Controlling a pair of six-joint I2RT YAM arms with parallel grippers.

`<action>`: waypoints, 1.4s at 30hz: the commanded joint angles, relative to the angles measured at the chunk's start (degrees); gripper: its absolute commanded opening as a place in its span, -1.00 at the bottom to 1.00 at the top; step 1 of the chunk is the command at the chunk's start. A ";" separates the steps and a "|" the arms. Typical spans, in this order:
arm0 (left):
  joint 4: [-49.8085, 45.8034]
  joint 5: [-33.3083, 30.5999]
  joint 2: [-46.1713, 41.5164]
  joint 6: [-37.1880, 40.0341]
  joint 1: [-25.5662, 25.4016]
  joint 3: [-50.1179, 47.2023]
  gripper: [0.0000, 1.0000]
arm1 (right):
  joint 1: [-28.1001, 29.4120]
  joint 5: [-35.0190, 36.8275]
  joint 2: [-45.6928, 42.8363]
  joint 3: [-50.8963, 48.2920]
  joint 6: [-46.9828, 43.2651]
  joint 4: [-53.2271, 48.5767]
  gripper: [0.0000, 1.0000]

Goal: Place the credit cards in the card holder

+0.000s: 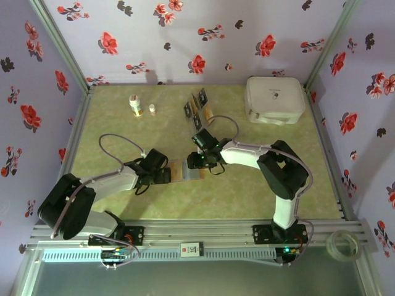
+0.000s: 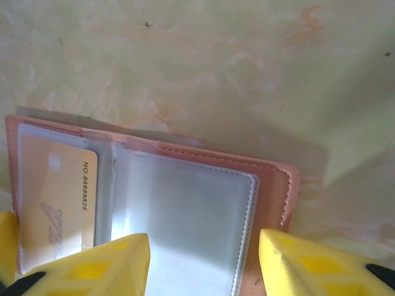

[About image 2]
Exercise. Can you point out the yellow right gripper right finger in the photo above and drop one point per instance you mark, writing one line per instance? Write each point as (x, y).
(308, 271)

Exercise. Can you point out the gold credit card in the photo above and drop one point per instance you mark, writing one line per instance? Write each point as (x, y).
(61, 185)

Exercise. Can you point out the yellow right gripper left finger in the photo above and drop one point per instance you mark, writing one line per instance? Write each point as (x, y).
(102, 271)

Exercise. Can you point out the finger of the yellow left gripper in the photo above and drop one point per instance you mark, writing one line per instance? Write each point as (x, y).
(7, 246)

